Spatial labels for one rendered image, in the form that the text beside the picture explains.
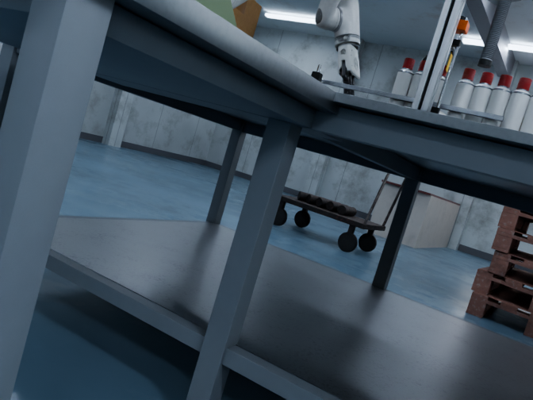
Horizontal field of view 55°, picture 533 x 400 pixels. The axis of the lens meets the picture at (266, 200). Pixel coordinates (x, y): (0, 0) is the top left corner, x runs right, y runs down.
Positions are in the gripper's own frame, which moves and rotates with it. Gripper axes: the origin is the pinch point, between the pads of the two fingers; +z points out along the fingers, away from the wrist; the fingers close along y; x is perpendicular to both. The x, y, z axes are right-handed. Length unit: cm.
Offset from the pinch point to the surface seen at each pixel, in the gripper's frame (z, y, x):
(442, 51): -2.7, -16.8, -32.6
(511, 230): 46, 230, -38
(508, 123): 17, -3, -48
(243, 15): -20.4, -29.6, 23.3
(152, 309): 65, -61, 33
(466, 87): 4.8, -2.8, -37.1
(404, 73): -2.5, -3.1, -19.1
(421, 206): 8, 576, 86
